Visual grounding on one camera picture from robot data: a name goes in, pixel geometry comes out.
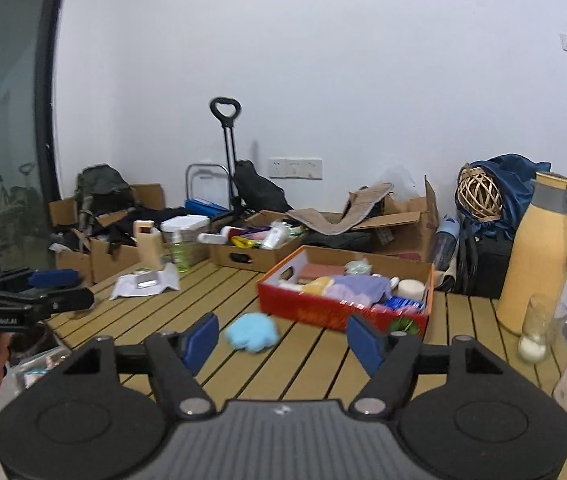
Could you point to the blue packets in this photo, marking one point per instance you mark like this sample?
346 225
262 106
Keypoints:
403 305

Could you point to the wicker ball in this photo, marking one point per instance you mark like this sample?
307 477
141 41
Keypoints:
478 192

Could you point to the white wall socket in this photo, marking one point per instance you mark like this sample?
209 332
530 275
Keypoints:
296 168

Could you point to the white box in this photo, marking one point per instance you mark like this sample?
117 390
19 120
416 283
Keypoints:
186 223

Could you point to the clear jar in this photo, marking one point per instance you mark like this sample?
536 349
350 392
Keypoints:
357 267

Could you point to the purple cloth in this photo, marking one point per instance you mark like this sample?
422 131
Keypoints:
358 290

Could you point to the green spray bottle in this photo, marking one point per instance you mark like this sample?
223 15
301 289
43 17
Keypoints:
180 255

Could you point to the light blue plush mitt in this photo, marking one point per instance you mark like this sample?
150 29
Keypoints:
251 334

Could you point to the glass door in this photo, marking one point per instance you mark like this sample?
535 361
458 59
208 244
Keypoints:
8 125

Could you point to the dark blue cloth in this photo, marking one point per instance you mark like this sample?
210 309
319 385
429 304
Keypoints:
521 185

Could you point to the flat black bag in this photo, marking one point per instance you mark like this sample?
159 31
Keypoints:
338 240

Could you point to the green item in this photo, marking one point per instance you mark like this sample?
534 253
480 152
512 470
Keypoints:
406 325

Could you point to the white round container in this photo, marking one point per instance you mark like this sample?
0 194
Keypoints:
411 290

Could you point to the red cardboard box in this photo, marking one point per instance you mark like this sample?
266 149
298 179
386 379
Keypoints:
313 312

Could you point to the pink sponge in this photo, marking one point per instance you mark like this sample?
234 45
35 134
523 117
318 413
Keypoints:
318 272

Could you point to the clear glass cup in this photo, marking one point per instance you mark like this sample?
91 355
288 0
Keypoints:
538 315

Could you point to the green backpack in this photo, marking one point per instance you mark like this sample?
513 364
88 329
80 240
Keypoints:
103 187

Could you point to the white ball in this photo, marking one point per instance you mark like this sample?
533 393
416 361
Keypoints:
533 349

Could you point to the yellow thermos jug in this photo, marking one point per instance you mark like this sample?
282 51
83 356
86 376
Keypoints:
533 260

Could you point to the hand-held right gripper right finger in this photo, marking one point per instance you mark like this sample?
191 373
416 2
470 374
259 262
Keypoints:
366 345

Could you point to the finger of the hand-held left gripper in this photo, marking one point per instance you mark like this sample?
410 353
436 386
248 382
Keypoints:
53 278
70 300

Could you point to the open brown cardboard box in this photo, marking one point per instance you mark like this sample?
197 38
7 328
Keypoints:
108 257

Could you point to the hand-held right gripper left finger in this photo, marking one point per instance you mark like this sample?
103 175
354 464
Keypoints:
202 342

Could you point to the white bottle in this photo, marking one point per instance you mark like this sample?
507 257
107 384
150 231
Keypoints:
276 236

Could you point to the light wooden block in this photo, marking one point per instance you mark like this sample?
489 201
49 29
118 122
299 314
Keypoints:
147 250

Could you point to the blue folder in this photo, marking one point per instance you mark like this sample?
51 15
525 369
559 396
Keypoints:
206 207

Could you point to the yellow cloth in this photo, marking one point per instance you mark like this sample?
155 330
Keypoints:
317 286

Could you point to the blue water bottle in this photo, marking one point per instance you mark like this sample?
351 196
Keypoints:
447 240

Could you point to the black hand trolley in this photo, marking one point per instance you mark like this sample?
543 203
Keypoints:
226 150

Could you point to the large brown cardboard box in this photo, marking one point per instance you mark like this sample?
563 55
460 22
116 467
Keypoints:
403 230

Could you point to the beige mat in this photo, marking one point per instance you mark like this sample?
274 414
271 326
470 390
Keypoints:
338 217

